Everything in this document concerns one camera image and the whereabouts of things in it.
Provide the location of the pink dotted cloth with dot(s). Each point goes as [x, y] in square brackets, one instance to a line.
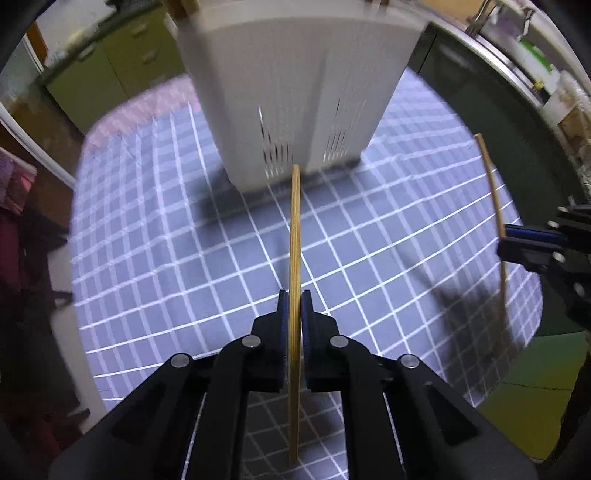
[122, 122]

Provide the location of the pink striped garment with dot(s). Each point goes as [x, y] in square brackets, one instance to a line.
[14, 180]

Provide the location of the blue checkered tablecloth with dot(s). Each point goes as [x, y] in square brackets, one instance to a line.
[184, 258]

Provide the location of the steel kitchen counter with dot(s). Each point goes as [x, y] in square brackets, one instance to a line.
[545, 69]

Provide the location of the green drawer cabinet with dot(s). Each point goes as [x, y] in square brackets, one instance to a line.
[115, 60]

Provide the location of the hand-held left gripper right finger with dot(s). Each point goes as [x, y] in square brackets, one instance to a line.
[306, 323]

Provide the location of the dark red cloth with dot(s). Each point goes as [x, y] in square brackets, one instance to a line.
[27, 258]

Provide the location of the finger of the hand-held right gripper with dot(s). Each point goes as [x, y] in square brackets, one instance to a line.
[526, 256]
[531, 233]

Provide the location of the dark lower cabinet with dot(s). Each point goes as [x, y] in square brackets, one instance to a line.
[443, 50]

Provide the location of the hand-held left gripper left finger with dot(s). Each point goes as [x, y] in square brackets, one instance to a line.
[282, 323]

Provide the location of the white plastic utensil container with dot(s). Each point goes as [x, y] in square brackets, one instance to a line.
[295, 83]

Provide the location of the single thin wooden chopstick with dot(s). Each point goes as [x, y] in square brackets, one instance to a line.
[493, 184]

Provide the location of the white pole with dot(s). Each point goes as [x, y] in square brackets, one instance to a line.
[34, 138]

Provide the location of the single long wooden chopstick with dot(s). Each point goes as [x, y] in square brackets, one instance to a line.
[295, 240]

